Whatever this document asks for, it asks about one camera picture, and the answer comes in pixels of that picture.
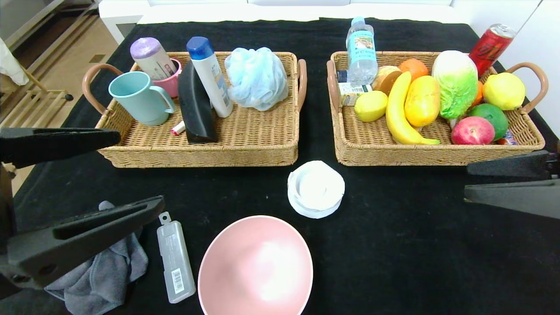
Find green round fruit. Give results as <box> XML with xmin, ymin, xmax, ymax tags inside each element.
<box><xmin>468</xmin><ymin>103</ymin><xmax>509</xmax><ymax>140</ymax></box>

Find napa cabbage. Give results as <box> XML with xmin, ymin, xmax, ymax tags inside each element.
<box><xmin>432</xmin><ymin>50</ymin><xmax>479</xmax><ymax>119</ymax></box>

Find wicker basket with handles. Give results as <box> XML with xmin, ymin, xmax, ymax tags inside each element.
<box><xmin>326</xmin><ymin>51</ymin><xmax>549</xmax><ymax>167</ymax></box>
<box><xmin>82</xmin><ymin>51</ymin><xmax>308</xmax><ymax>169</ymax></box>

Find bottle with purple cap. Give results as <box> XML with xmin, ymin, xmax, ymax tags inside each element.
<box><xmin>130</xmin><ymin>37</ymin><xmax>179</xmax><ymax>81</ymax></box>

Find dark table cloth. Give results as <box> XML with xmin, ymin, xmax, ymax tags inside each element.
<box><xmin>0</xmin><ymin>17</ymin><xmax>560</xmax><ymax>315</ymax></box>

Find low wooden shelf unit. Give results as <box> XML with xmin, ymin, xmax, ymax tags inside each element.
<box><xmin>0</xmin><ymin>0</ymin><xmax>101</xmax><ymax>53</ymax></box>

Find yellow mango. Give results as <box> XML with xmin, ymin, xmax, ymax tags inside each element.
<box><xmin>404</xmin><ymin>75</ymin><xmax>441</xmax><ymax>128</ymax></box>

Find yellow banana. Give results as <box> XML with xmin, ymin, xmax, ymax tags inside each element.
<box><xmin>386</xmin><ymin>71</ymin><xmax>441</xmax><ymax>146</ymax></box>

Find red soda can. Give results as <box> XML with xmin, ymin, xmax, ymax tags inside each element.
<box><xmin>468</xmin><ymin>23</ymin><xmax>517</xmax><ymax>77</ymax></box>

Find white and green box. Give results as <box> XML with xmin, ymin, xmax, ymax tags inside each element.
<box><xmin>339</xmin><ymin>82</ymin><xmax>372</xmax><ymax>107</ymax></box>

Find brown bread bun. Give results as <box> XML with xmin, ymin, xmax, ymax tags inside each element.
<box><xmin>372</xmin><ymin>66</ymin><xmax>402</xmax><ymax>96</ymax></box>

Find pink cup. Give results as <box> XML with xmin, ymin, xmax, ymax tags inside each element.
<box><xmin>153</xmin><ymin>58</ymin><xmax>182</xmax><ymax>99</ymax></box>

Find water bottle with blue cap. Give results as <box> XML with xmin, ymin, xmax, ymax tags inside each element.
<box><xmin>346</xmin><ymin>17</ymin><xmax>378</xmax><ymax>86</ymax></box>

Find teal mug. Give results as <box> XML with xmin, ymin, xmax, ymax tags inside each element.
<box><xmin>108</xmin><ymin>71</ymin><xmax>175</xmax><ymax>127</ymax></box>

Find small yellow lemon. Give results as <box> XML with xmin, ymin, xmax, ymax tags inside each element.
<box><xmin>354</xmin><ymin>91</ymin><xmax>389</xmax><ymax>123</ymax></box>

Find orange fruit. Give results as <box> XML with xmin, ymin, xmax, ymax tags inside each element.
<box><xmin>470</xmin><ymin>81</ymin><xmax>485</xmax><ymax>108</ymax></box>
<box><xmin>399</xmin><ymin>58</ymin><xmax>429</xmax><ymax>81</ymax></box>

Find red apple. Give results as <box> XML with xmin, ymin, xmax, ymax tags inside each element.
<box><xmin>451</xmin><ymin>116</ymin><xmax>496</xmax><ymax>146</ymax></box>

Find clear plastic toothbrush case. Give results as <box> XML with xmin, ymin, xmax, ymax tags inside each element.
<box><xmin>157</xmin><ymin>212</ymin><xmax>196</xmax><ymax>304</ymax></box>

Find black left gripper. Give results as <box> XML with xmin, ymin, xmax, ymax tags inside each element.
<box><xmin>0</xmin><ymin>127</ymin><xmax>163</xmax><ymax>300</ymax></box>

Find black curved case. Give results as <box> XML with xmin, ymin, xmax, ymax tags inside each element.
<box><xmin>177</xmin><ymin>61</ymin><xmax>219</xmax><ymax>145</ymax></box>

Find grey cloth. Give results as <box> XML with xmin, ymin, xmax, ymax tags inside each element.
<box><xmin>44</xmin><ymin>200</ymin><xmax>149</xmax><ymax>315</ymax></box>

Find pink bowl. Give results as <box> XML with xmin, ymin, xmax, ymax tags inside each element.
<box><xmin>198</xmin><ymin>215</ymin><xmax>314</xmax><ymax>315</ymax></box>

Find light blue bath loofah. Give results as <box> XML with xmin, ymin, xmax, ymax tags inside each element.
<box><xmin>224</xmin><ymin>47</ymin><xmax>289</xmax><ymax>112</ymax></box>

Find wooden rack on casters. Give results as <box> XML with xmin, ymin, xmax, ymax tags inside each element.
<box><xmin>0</xmin><ymin>63</ymin><xmax>74</xmax><ymax>181</ymax></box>

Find large yellow lemon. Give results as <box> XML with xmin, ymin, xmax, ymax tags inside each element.
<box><xmin>482</xmin><ymin>72</ymin><xmax>526</xmax><ymax>111</ymax></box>

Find white bottle with blue cap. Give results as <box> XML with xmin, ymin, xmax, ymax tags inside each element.
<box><xmin>186</xmin><ymin>36</ymin><xmax>234</xmax><ymax>119</ymax></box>

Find white hanging cloth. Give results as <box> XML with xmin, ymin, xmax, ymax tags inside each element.
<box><xmin>0</xmin><ymin>38</ymin><xmax>29</xmax><ymax>86</ymax></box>

